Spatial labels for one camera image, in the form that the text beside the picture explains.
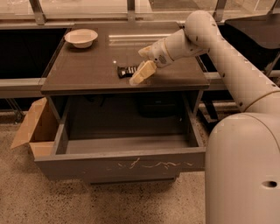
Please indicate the black stand legs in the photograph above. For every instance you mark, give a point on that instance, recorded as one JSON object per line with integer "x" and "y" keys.
{"x": 207, "y": 114}

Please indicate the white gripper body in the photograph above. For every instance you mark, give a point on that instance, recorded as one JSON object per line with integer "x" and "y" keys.
{"x": 158, "y": 53}

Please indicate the black rxbar chocolate bar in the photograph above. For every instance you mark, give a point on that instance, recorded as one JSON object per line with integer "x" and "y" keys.
{"x": 126, "y": 71}

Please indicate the brown cardboard box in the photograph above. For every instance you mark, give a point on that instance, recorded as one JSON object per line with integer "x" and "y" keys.
{"x": 38, "y": 129}

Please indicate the grey cabinet with glass top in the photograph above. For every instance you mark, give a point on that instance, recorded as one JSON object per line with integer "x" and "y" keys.
{"x": 94, "y": 70}

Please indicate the dark table at right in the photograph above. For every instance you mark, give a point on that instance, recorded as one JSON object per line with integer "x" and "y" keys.
{"x": 264, "y": 29}

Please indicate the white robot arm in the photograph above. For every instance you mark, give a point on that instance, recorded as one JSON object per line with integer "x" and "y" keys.
{"x": 242, "y": 170}

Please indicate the white bowl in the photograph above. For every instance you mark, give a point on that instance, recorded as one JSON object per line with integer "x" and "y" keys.
{"x": 81, "y": 38}

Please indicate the open grey top drawer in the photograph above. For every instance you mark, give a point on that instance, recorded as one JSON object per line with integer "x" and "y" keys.
{"x": 107, "y": 140}

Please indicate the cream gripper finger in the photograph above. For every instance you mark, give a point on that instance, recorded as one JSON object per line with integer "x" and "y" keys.
{"x": 143, "y": 72}
{"x": 145, "y": 52}

